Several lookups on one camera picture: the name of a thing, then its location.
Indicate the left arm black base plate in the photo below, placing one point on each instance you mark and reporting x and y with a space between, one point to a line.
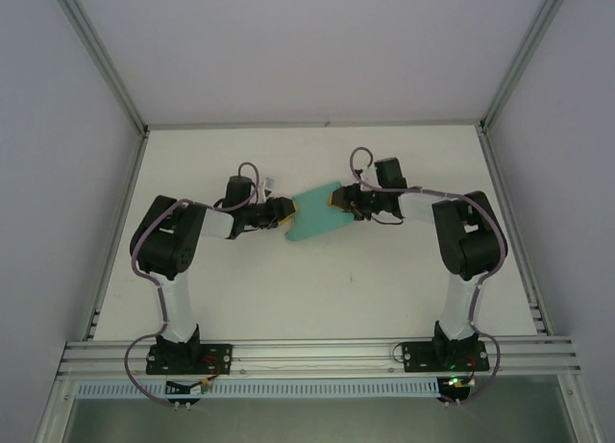
218 354

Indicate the wide aluminium mounting rail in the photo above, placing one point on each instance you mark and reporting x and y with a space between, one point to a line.
312 354

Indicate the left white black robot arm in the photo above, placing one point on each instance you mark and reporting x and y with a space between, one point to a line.
178 308

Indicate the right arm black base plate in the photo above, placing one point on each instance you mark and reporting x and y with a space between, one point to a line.
415 356

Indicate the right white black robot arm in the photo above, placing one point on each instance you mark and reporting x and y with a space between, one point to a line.
459 308

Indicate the aluminium table side rail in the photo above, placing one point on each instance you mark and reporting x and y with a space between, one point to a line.
509 212
126 198

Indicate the aluminium frame cross bar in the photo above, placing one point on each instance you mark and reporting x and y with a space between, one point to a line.
312 124

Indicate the aluminium frame post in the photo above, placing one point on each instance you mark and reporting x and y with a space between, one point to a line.
526 54
103 58

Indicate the teal cloth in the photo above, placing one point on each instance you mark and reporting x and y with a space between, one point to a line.
314 212

